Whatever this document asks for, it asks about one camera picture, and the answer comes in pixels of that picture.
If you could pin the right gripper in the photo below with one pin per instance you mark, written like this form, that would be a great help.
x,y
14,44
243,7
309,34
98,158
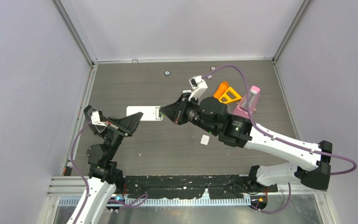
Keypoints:
x,y
175,112

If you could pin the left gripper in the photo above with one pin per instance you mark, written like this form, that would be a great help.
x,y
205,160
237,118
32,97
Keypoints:
x,y
126,125

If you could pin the white grey remote control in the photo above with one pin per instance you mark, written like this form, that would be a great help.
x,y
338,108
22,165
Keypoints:
x,y
150,113

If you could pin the white battery cover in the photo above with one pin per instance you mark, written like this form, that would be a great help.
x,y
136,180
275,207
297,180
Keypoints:
x,y
204,140

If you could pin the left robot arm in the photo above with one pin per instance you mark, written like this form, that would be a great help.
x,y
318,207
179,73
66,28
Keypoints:
x,y
104,177

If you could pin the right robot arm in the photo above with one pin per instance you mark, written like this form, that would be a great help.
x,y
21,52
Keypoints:
x,y
307,163

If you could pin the transparent black metronome cover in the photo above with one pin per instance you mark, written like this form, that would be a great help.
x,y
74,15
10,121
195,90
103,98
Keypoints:
x,y
97,130

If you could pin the yellow triangle ruler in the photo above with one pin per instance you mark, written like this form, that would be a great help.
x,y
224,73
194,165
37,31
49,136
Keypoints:
x,y
230,96

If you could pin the pink metronome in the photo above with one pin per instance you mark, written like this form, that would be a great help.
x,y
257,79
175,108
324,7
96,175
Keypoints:
x,y
248,103

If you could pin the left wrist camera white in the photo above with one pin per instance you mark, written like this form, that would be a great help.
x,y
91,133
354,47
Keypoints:
x,y
98,119

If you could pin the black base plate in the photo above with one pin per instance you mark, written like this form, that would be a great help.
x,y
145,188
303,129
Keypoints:
x,y
192,186

